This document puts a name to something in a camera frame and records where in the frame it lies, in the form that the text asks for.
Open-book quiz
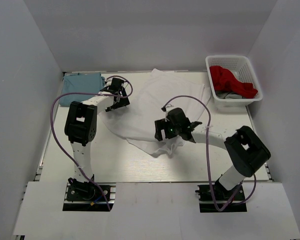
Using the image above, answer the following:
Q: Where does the white t-shirt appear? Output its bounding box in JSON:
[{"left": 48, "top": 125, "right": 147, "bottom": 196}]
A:
[{"left": 99, "top": 69, "right": 212, "bottom": 156}]

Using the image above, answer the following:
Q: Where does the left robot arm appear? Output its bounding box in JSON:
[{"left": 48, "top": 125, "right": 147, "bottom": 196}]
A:
[{"left": 64, "top": 76, "right": 130, "bottom": 200}]

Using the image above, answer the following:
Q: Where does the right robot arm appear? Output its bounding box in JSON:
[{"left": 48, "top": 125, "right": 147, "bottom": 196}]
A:
[{"left": 154, "top": 107, "right": 271, "bottom": 200}]

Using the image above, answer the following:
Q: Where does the folded light blue t-shirt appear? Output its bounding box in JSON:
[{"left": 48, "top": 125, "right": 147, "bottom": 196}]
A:
[{"left": 59, "top": 72, "right": 105, "bottom": 107}]

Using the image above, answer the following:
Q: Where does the red t-shirt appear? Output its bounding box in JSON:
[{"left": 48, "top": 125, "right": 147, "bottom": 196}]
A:
[{"left": 209, "top": 66, "right": 258, "bottom": 99}]

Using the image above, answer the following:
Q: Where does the white plastic basket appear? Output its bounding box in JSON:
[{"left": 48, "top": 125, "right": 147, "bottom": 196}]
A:
[{"left": 205, "top": 55, "right": 263, "bottom": 108}]

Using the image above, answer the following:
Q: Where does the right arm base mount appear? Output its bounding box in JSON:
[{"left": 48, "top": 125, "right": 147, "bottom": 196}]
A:
[{"left": 195, "top": 184, "right": 247, "bottom": 213}]

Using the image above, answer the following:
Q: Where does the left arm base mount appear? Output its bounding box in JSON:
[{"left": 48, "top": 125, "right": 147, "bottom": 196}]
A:
[{"left": 62, "top": 178, "right": 116, "bottom": 212}]

